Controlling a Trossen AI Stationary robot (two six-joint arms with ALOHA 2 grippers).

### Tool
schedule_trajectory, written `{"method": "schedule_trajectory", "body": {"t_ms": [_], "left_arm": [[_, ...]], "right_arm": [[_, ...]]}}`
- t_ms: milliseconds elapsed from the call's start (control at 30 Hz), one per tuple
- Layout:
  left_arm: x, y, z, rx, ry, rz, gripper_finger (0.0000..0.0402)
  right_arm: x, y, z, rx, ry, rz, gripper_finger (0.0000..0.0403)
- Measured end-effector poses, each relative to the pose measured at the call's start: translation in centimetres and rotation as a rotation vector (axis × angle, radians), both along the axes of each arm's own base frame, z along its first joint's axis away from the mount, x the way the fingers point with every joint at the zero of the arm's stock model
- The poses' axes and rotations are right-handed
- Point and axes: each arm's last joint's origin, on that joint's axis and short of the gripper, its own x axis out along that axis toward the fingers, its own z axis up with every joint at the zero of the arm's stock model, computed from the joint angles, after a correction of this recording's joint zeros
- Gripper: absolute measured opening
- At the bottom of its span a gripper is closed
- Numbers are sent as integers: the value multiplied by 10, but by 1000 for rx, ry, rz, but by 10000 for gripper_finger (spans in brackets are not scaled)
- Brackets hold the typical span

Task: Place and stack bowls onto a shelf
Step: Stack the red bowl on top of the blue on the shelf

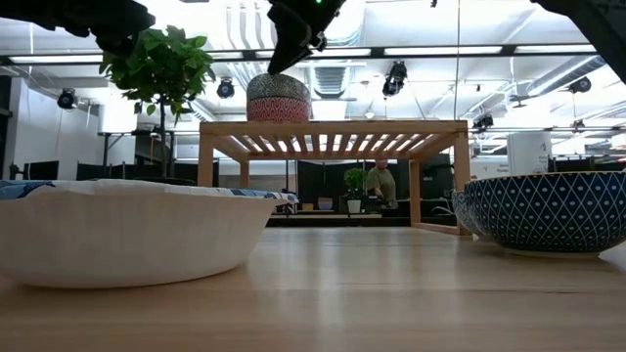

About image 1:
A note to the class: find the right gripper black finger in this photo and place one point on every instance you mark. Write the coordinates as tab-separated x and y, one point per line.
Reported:
291	39

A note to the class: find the grey patterned ceramic bowl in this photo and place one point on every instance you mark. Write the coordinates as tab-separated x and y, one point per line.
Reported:
279	88

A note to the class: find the pink patterned ceramic bowl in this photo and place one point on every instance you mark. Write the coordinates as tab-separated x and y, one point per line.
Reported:
279	110

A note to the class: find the blue rimmed white paper bowl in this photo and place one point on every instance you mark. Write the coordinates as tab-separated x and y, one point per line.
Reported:
122	234

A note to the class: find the yellow and blue ceramic bowl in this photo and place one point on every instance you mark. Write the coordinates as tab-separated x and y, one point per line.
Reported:
548	210

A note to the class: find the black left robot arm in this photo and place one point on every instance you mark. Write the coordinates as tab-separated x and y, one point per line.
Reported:
49	12

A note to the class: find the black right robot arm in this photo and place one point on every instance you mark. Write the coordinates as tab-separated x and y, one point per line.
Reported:
601	24

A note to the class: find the slatted wooden shelf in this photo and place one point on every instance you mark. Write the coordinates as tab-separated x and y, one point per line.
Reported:
332	128

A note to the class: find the silver ceiling air vent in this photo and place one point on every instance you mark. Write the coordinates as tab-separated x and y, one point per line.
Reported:
330	80

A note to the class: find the green plant in black pot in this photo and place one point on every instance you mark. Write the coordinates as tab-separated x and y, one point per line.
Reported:
161	68

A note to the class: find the black ceiling spotlight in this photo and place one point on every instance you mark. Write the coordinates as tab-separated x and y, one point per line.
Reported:
395	78
225	89
484	121
67	99
580	84

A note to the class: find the black computer monitor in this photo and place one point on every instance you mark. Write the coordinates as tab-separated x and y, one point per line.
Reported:
41	170

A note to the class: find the small blue container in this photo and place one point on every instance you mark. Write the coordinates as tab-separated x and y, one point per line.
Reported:
325	203

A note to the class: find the person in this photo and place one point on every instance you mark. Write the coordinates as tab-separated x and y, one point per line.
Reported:
382	183

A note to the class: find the small plant in white pot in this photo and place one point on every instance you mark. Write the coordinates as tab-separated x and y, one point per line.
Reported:
354	205

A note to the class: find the dark low bench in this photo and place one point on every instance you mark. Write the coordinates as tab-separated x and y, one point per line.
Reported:
318	220

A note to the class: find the white sign board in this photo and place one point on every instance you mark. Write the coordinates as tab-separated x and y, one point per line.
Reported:
528	154

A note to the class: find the black ceiling light rail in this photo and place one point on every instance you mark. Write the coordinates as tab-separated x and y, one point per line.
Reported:
376	51

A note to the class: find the silver ceiling air duct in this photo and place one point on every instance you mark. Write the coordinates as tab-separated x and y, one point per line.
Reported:
562	75

